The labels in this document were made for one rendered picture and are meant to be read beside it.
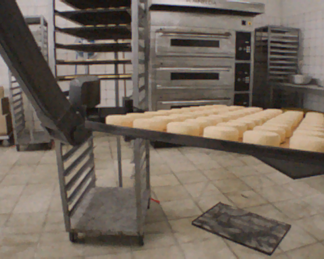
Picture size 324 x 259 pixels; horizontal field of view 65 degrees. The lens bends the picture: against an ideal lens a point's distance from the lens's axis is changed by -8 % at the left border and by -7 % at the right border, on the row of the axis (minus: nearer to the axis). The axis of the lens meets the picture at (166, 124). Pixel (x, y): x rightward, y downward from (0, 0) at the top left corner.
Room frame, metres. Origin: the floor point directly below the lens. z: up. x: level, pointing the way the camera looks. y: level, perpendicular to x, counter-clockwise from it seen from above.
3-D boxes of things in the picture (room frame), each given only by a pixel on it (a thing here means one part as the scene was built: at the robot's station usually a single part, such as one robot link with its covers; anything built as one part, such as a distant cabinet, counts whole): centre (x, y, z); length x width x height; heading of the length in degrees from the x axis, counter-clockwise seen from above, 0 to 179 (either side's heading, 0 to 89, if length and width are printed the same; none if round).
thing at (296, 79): (4.09, -2.06, 0.95); 0.39 x 0.39 x 0.14
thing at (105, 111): (0.63, 0.12, 0.98); 0.07 x 0.07 x 0.10; 14
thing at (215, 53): (4.15, -0.44, 1.01); 1.56 x 1.20 x 2.01; 104
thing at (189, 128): (0.42, -0.03, 1.01); 0.05 x 0.05 x 0.02
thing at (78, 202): (1.76, 0.58, 0.24); 0.64 x 0.03 x 0.03; 179
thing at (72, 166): (1.76, 0.58, 0.51); 0.64 x 0.03 x 0.03; 179
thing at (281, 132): (0.40, -0.16, 1.00); 0.05 x 0.05 x 0.02
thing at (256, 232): (1.69, -0.54, 0.02); 0.60 x 0.40 x 0.03; 49
